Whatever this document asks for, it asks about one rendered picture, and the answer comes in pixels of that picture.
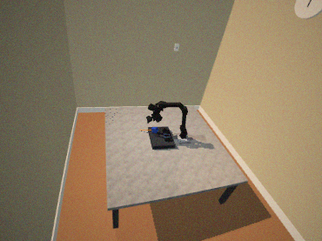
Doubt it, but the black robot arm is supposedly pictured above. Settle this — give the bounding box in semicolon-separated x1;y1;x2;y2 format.
148;101;188;139

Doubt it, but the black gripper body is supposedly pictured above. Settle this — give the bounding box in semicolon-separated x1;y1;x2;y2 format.
146;111;161;122

